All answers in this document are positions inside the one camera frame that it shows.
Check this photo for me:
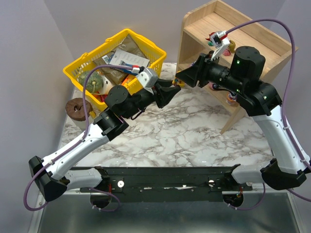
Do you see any bunny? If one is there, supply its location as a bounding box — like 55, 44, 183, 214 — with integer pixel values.
226, 92, 237, 105
209, 83, 220, 90

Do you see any red round toy figure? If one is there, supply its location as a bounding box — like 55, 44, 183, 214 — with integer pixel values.
206, 32, 215, 47

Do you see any olive brown toy figure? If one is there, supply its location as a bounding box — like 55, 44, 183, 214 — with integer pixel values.
223, 40, 236, 56

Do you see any yellow duck toy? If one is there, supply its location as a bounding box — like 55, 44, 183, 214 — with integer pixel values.
172, 78, 185, 88

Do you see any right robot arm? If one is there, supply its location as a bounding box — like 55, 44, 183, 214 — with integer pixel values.
176, 46, 311, 190

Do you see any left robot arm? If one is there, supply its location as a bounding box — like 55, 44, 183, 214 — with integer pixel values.
29, 80, 181, 202

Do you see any wooden shelf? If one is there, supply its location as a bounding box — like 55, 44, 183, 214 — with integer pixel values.
174, 0, 299, 134

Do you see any yellow plastic basket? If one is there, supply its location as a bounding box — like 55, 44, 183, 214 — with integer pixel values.
62, 28, 167, 112

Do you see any white orange plush toy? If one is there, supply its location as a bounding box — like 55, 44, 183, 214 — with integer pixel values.
98, 75, 114, 95

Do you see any red snack packet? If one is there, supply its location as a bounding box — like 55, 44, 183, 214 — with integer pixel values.
99, 95, 107, 102

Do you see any brown foil bag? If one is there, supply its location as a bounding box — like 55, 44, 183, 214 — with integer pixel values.
94, 34, 150, 85

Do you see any blue razor package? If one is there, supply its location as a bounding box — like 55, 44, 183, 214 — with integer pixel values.
109, 49, 150, 67

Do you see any green melon toy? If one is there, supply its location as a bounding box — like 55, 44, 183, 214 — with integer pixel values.
77, 71, 104, 93

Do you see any brown lid white canister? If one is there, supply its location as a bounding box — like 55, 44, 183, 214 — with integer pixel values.
65, 98, 96, 131

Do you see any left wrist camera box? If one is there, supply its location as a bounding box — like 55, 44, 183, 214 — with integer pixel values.
136, 68, 158, 95

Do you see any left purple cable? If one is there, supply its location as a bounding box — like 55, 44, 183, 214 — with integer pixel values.
23, 64, 141, 212

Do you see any purple cable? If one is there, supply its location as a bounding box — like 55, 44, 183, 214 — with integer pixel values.
23, 64, 141, 212
225, 18, 311, 211

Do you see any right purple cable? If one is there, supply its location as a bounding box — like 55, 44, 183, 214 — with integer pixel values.
225, 18, 311, 211

